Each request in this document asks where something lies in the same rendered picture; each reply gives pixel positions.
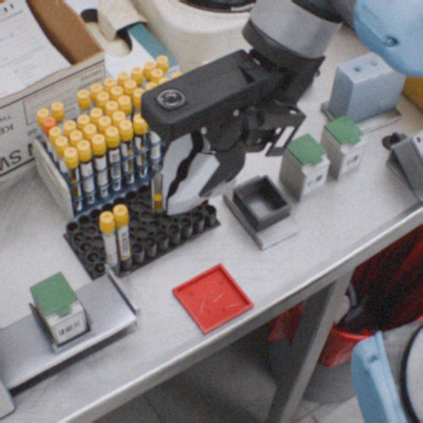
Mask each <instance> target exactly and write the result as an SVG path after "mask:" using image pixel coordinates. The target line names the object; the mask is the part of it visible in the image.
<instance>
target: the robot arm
mask: <svg viewBox="0 0 423 423"><path fill-rule="evenodd" d="M249 15H250V17H249V18H248V20H247V21H246V23H245V25H244V27H243V28H242V30H241V34H242V36H243V38H244V39H245V41H246V42H247V43H248V45H250V46H252V47H253V48H250V49H249V50H248V54H247V52H246V51H245V50H244V49H240V50H237V51H235V52H233V53H231V54H227V55H225V56H223V57H221V58H219V59H216V60H214V61H211V62H209V63H207V64H205V65H203V66H201V67H198V68H194V69H193V70H191V71H189V72H186V73H184V74H182V75H180V76H177V77H174V78H172V79H170V80H168V81H166V82H164V83H162V84H160V85H158V86H156V87H154V88H152V89H149V90H147V91H145V92H143V93H142V95H141V106H140V116H141V117H142V119H143V120H144V121H145V122H146V123H147V124H148V125H149V126H150V128H151V129H152V130H153V131H154V132H155V133H156V134H157V135H158V136H159V138H160V139H161V140H162V141H164V142H165V143H166V145H165V149H164V154H165V155H166V156H165V159H164V161H163V167H162V197H163V209H164V210H165V211H167V214H169V215H171V214H178V213H183V212H187V211H189V210H191V209H192V208H194V207H196V206H197V205H199V204H200V203H202V202H203V201H205V200H209V199H212V198H215V197H218V196H219V195H223V194H225V193H227V192H229V191H230V190H231V189H232V188H233V187H234V185H235V183H236V177H237V176H239V174H240V173H241V172H242V171H243V169H244V168H245V162H246V153H258V154H259V153H261V152H263V151H264V149H265V148H266V147H267V146H268V144H271V145H270V147H269V148H268V150H267V151H266V153H265V155H264V156H265V157H266V158H277V157H281V156H282V154H283V153H284V151H285V149H286V148H287V146H288V145H289V143H290V142H291V141H292V140H293V138H294V137H295V135H296V133H297V132H298V130H299V129H300V126H301V124H302V123H303V122H304V121H305V119H306V118H307V116H306V115H305V114H304V113H303V111H302V110H301V109H300V108H299V107H298V106H297V103H298V101H299V100H300V98H301V96H302V95H303V93H304V92H305V91H306V89H307V88H308V86H309V84H310V83H311V81H313V79H314V76H315V74H316V72H317V71H318V70H319V69H320V67H321V66H322V64H323V62H324V59H326V57H325V56H324V55H323V54H324V52H325V51H326V49H328V47H329V46H330V42H331V40H333V38H334V37H335V35H336V33H337V31H338V30H339V28H340V27H341V25H342V24H343V23H344V21H345V20H347V23H348V24H349V25H350V26H352V28H353V29H354V30H355V31H356V33H357V36H358V37H359V39H360V41H361V42H362V43H363V44H364V45H365V46H366V47H367V48H368V49H369V50H370V51H372V52H373V53H374V54H376V55H378V56H380V57H381V59H382V60H383V61H384V62H385V63H386V64H387V65H388V66H389V67H390V68H391V69H392V70H394V71H395V72H397V73H399V74H400V75H403V76H410V77H422V76H423V0H257V1H256V3H255V6H254V8H253V9H252V10H251V12H250V14H249ZM291 110H292V111H294V112H291ZM287 127H294V130H293V131H292V133H291V134H290V136H289V137H288V139H287V140H286V142H285V143H284V145H283V146H276V145H277V143H278V141H279V139H280V138H281V136H282V135H283V133H284V132H285V130H286V129H287ZM279 128H281V130H280V132H279V134H278V133H277V130H278V129H279ZM209 145H210V148H209ZM213 151H216V152H215V153H214V152H213ZM351 368H352V374H351V376H352V380H353V384H354V388H355V391H356V392H355V395H356V398H357V400H358V403H359V406H360V409H361V410H360V411H361V414H362V417H363V420H364V423H423V319H421V320H418V321H415V322H413V323H411V324H408V325H404V326H401V327H399V328H395V329H392V330H389V331H387V332H384V333H382V332H381V331H379V332H376V333H375V336H373V337H370V338H367V339H364V340H362V341H361V342H359V343H358V344H357V345H356V346H355V348H354V349H353V351H352V355H351Z"/></svg>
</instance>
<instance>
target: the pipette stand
mask: <svg viewBox="0 0 423 423"><path fill-rule="evenodd" d="M374 56H375V54H374V53H371V54H368V55H366V56H361V57H358V58H356V59H353V60H348V61H345V62H342V63H341V64H338V65H337V66H336V70H335V74H334V76H335V78H334V80H333V84H332V88H331V92H330V100H329V101H326V102H324V103H321V106H320V107H321V108H322V109H323V111H324V112H325V113H326V114H327V115H328V116H329V118H330V119H331V120H336V119H338V118H340V117H342V116H344V115H346V116H347V117H348V118H349V119H350V120H351V121H352V122H353V123H354V124H355V125H356V126H357V127H358V128H359V129H360V130H361V131H363V132H364V133H366V132H368V131H369V130H371V129H372V130H374V129H376V128H379V127H381V126H384V125H386V124H388V123H390V122H395V121H396V120H398V119H400V118H401V116H402V114H401V113H400V112H399V110H398V109H397V108H396V106H397V104H398V100H399V95H400V93H401V91H402V88H403V85H404V83H403V82H404V80H405V78H406V76H403V75H400V74H399V73H397V72H395V71H394V70H392V69H391V68H390V67H389V66H388V65H387V64H386V63H385V62H384V61H383V60H382V59H381V57H380V56H378V59H377V62H376V65H372V61H373V58H374Z"/></svg>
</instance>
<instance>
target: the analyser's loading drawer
mask: <svg viewBox="0 0 423 423"><path fill-rule="evenodd" d="M105 269H106V274H105V275H103V276H101V277H100V278H98V279H96V280H94V281H92V282H90V283H88V284H86V285H84V286H83V287H82V288H80V289H76V290H74V292H75V294H76V296H77V297H78V300H79V303H80V305H81V306H82V308H83V311H84V315H85V319H86V321H87V325H88V328H89V331H88V332H86V333H84V334H82V335H80V336H79V337H77V338H75V339H73V340H71V341H70V342H69V343H67V344H63V345H62V346H60V347H58V346H57V343H56V341H55V339H54V338H53V336H52V335H51V333H50V332H49V330H48V328H47V327H46V326H45V324H44V323H43V321H42V319H41V317H40V315H39V314H38V312H37V310H36V309H35V307H34V305H33V304H32V302H29V303H28V305H29V307H30V309H31V311H32V314H30V315H28V316H25V317H23V318H21V319H19V320H17V322H15V323H13V324H11V325H8V326H6V327H4V328H2V329H1V330H0V374H1V377H2V379H3V381H4V383H5V384H6V386H7V388H8V389H10V388H11V387H13V386H17V385H19V383H21V382H23V381H26V380H27V379H30V378H32V377H33V376H35V375H37V374H38V373H40V372H41V371H42V372H43V371H44V370H46V369H47V368H48V367H50V366H52V365H55V364H57V363H59V362H61V361H62V360H64V359H67V358H68V357H70V356H72V355H74V354H76V353H77V352H79V351H81V350H82V349H84V348H86V347H88V346H91V345H93V344H95V343H97V342H98V341H100V340H101V339H103V338H106V337H108V336H110V335H112V334H113V333H115V332H116V331H118V330H121V329H123V328H125V327H126V326H128V325H130V324H132V323H134V322H135V323H136V325H137V326H140V325H142V322H141V310H140V306H139V305H138V303H137V302H136V301H135V299H134V298H133V296H132V295H131V293H130V292H129V290H128V289H127V287H126V286H125V284H124V283H123V282H122V281H121V279H120V278H119V277H118V275H117V274H116V272H115V271H114V269H113V268H112V266H111V265H110V264H109V263H108V264H106V265H105Z"/></svg>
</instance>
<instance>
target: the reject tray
mask: <svg viewBox="0 0 423 423"><path fill-rule="evenodd" d="M172 294H173V295H174V296H175V298H176V299H177V300H178V302H179V303H180V305H181V306H182V308H183V309H184V310H185V312H186V313H187V314H188V315H189V316H190V318H191V319H192V320H193V321H194V322H195V323H196V324H197V325H198V327H199V328H200V329H201V331H202V332H203V333H204V335H207V334H209V333H210V332H212V331H214V330H216V329H218V328H219V327H221V326H223V325H226V324H227V323H229V322H230V321H232V320H234V319H235V318H237V317H239V316H240V315H242V314H244V313H246V312H248V311H250V310H251V309H253V307H254V304H253V303H252V302H251V301H250V299H249V298H248V297H247V295H246V294H245V293H244V291H243V290H242V289H241V288H240V286H239V285H238V284H237V282H236V281H235V280H234V279H233V277H232V276H231V275H230V274H229V272H228V271H227V270H226V268H225V267H224V266H223V264H222V263H219V264H217V265H216V266H214V267H213V268H211V269H209V270H207V271H204V272H203V273H201V274H199V275H197V276H195V277H194V278H192V279H189V280H187V281H185V282H184V283H182V284H180V285H179V286H177V287H176V288H174V289H172Z"/></svg>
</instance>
